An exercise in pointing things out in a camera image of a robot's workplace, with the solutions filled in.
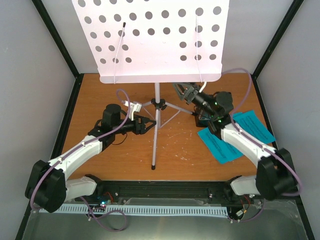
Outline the black metronome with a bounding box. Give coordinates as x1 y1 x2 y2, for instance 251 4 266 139
194 107 211 128

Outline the black front frame rail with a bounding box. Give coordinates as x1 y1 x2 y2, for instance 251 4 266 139
32 179 300 208

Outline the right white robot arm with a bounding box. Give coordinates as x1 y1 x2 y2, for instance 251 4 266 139
173 82 301 201

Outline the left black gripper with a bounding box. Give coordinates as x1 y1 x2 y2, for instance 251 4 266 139
113 114 157 135

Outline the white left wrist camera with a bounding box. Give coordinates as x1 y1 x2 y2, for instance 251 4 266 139
122 100 142 121

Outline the white tripod music stand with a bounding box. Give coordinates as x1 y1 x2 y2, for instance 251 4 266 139
71 0 230 171

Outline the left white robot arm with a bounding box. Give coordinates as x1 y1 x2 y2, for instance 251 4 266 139
25 103 157 213

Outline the light blue cable duct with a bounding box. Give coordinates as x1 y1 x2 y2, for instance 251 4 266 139
57 203 230 218

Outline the blue sheet music page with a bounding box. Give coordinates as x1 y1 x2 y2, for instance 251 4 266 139
233 110 276 144
197 128 243 164

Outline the black right frame post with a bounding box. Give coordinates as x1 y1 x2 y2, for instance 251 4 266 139
251 0 306 78

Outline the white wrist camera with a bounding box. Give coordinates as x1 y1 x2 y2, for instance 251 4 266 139
198 81 207 93
122 100 142 121

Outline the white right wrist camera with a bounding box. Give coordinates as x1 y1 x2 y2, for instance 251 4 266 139
198 81 207 93

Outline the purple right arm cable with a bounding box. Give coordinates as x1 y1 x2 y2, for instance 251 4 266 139
221 67 303 224

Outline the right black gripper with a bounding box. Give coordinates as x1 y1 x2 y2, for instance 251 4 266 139
171 78 217 118

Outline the black aluminium frame post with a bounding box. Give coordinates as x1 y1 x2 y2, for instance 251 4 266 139
31 0 85 81

